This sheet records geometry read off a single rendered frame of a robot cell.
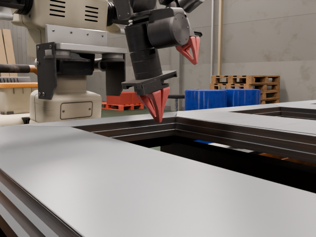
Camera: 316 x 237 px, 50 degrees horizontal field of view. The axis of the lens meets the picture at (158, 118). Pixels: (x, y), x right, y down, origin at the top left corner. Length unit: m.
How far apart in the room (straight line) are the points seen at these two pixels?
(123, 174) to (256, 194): 0.12
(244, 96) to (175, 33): 3.77
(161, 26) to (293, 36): 7.43
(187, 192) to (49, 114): 0.84
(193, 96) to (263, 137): 3.41
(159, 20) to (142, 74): 0.11
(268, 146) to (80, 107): 0.69
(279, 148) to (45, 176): 0.41
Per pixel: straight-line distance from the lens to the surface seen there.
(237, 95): 4.36
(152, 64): 0.67
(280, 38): 8.12
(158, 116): 0.70
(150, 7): 0.70
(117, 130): 0.70
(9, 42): 12.00
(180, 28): 0.63
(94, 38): 1.15
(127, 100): 9.91
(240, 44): 8.55
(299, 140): 0.61
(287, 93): 7.99
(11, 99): 1.36
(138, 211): 0.24
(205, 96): 3.98
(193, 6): 1.06
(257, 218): 0.24
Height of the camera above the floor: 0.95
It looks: 7 degrees down
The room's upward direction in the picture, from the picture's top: straight up
